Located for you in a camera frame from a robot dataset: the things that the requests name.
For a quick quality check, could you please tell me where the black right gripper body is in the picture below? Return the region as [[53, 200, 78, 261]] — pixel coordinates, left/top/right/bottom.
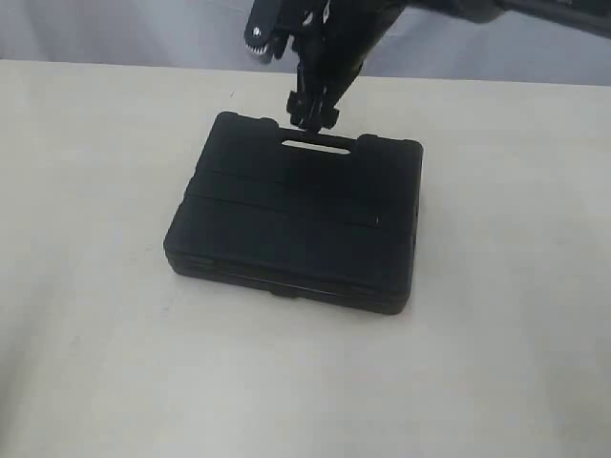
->
[[281, 1, 406, 95]]

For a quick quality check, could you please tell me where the black plastic tool case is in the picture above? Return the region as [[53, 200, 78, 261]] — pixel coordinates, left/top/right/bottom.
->
[[163, 112, 424, 315]]

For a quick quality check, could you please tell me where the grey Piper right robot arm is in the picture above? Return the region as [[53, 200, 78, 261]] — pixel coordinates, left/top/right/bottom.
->
[[276, 0, 610, 133]]

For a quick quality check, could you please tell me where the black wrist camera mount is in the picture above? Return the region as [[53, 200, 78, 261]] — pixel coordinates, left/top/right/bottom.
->
[[243, 0, 328, 64]]

